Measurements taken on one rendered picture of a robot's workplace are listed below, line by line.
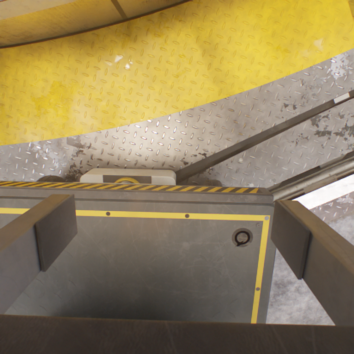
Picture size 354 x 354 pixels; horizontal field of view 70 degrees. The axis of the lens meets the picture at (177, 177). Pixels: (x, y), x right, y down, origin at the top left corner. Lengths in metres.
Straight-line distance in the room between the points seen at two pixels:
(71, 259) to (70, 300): 0.11
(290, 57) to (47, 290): 0.87
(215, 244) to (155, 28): 0.61
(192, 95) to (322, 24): 0.41
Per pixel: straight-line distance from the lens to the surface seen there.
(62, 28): 0.84
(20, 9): 0.64
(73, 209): 0.17
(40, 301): 0.71
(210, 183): 0.73
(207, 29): 0.83
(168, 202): 0.51
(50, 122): 0.90
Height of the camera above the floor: 0.80
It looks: 75 degrees down
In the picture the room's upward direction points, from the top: 176 degrees counter-clockwise
